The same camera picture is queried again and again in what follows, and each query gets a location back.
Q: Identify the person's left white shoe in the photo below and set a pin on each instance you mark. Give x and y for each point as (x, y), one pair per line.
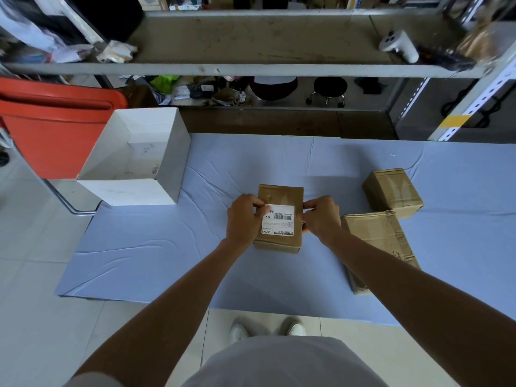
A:
(238, 332)

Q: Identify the red plastic chair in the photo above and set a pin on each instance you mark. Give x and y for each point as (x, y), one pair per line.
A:
(48, 130)

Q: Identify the white handheld controller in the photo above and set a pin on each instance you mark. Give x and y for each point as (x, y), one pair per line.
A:
(400, 45)

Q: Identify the medium brown cardboard box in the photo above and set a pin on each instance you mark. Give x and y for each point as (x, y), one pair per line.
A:
(280, 194)

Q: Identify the person's right hand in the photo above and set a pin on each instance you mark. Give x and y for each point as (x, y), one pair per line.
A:
(322, 219)

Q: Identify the crinkled brown bag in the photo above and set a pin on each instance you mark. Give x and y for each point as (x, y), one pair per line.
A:
(479, 44)

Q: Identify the person's left hand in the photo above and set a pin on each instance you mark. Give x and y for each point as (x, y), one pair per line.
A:
(242, 221)

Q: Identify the white crumpled cloth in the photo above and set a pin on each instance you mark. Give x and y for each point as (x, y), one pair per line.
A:
(116, 51)

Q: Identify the large cardboard box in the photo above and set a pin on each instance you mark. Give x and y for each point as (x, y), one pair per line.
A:
(375, 231)

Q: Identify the blue table cloth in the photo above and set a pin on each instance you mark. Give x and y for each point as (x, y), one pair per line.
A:
(443, 237)

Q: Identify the person's white shoe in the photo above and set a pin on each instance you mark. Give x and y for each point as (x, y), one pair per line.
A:
(297, 329)
(238, 332)

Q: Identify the yellow tape strip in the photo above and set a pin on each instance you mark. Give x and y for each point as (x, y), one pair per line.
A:
(454, 121)

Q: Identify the person's right forearm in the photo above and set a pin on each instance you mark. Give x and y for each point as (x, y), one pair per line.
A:
(427, 302)

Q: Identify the white bin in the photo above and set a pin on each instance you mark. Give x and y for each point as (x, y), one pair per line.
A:
(171, 157)

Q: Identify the hanging clothes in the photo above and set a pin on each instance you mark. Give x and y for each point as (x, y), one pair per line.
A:
(36, 32)

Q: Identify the bright green bag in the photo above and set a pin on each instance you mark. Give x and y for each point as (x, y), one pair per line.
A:
(164, 82)

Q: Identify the long gray shelf board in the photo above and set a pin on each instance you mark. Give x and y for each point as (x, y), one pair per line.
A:
(250, 44)

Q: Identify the small brown cardboard box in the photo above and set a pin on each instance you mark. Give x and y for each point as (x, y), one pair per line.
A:
(393, 191)

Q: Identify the white perforated shelf post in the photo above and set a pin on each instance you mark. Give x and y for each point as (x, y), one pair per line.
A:
(481, 98)
(413, 98)

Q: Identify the person's white shirt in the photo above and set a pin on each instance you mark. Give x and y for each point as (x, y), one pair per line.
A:
(286, 364)

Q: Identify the black rolling stool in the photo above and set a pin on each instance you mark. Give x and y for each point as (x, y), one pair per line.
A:
(329, 85)

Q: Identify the person's right white shoe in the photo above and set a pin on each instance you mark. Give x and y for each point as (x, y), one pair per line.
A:
(297, 329)

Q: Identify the small black device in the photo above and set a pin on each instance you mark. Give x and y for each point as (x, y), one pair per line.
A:
(447, 59)

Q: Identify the person's left forearm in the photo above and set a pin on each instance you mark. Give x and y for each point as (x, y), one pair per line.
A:
(161, 314)

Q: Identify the white barcode label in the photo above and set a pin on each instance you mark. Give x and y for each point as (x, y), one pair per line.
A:
(280, 221)

